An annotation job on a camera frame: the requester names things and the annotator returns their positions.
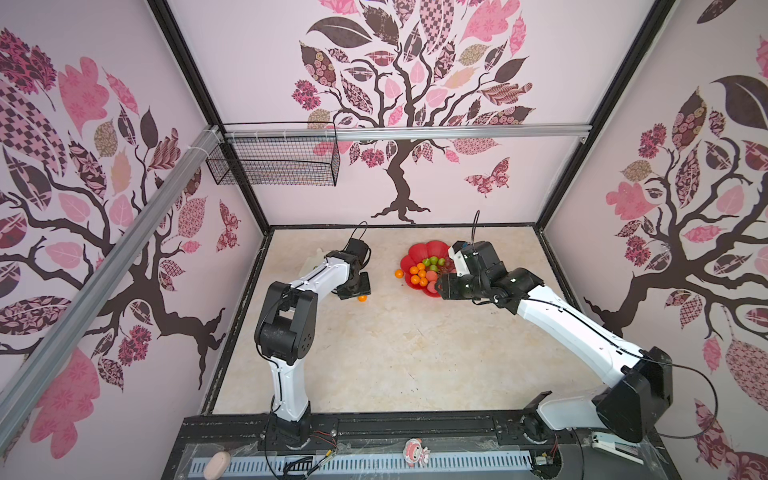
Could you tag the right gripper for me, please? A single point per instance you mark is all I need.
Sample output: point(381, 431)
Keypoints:
point(447, 287)

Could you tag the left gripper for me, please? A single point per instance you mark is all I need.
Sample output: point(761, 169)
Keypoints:
point(364, 288)

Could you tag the red flower fruit bowl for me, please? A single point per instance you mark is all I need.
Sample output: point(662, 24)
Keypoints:
point(416, 254)

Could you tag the purple grape bunch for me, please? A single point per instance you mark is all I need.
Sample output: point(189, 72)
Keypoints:
point(448, 266)

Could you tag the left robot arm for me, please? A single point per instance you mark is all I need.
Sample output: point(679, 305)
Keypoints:
point(287, 325)

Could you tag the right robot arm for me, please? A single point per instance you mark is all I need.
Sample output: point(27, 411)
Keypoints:
point(636, 383)

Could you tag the white green refill pouch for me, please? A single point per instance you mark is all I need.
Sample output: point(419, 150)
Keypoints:
point(312, 262)

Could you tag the pink cartoon figure sticker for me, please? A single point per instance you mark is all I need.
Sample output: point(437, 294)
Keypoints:
point(415, 453)

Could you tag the white stapler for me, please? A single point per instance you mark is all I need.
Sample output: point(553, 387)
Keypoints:
point(614, 445)

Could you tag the pink oval soap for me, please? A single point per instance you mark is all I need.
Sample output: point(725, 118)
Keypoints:
point(217, 466)

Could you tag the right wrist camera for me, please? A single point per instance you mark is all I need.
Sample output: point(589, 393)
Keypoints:
point(464, 257)

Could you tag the black wire basket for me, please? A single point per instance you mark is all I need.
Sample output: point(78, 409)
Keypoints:
point(292, 153)

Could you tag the aluminium rail back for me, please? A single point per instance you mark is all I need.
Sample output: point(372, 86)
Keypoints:
point(417, 133)

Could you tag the white vented cable duct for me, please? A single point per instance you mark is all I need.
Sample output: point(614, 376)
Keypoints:
point(358, 465)

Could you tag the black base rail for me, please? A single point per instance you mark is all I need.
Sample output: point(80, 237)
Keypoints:
point(565, 454)

